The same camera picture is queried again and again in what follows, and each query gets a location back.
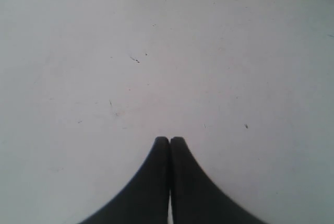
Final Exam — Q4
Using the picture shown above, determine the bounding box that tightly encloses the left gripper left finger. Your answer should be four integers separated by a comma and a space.
82, 136, 170, 224

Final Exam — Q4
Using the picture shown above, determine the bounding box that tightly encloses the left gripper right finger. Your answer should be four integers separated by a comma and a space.
170, 137, 263, 224

